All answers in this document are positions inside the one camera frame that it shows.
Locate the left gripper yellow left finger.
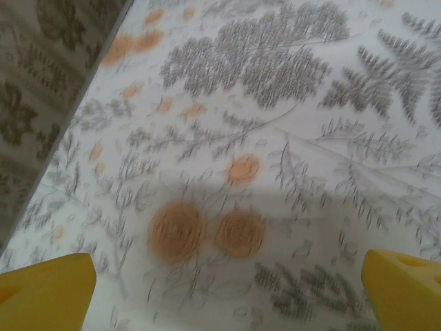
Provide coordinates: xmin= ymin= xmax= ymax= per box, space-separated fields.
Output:
xmin=0 ymin=253 xmax=97 ymax=331

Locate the floral patterned table cover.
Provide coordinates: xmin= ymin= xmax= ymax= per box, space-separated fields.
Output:
xmin=0 ymin=0 xmax=441 ymax=331

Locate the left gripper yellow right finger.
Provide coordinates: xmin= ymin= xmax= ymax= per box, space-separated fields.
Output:
xmin=361 ymin=248 xmax=441 ymax=331

